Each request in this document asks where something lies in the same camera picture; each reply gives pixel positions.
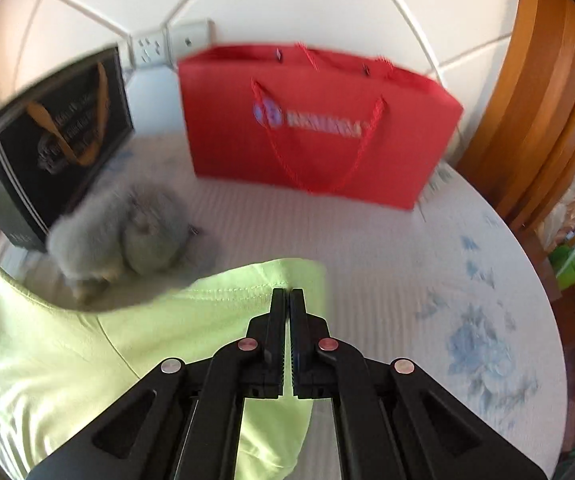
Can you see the white wall socket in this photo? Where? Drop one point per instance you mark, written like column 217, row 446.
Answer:
column 148, row 49

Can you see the red paper gift bag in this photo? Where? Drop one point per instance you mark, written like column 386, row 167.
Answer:
column 317, row 120

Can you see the grey plush toy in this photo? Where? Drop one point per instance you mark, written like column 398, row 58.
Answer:
column 132, row 235

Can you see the green plastic item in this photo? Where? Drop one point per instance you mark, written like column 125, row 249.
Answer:
column 565, row 260

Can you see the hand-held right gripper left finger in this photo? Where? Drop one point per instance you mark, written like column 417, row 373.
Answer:
column 277, row 325

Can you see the black paper gift bag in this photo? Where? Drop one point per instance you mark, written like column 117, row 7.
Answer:
column 52, row 145

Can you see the floral bed sheet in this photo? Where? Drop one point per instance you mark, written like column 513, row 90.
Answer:
column 392, row 285

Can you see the light green garment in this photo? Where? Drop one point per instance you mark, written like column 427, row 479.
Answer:
column 57, row 370

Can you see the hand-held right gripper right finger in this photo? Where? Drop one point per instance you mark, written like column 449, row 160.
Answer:
column 298, row 325

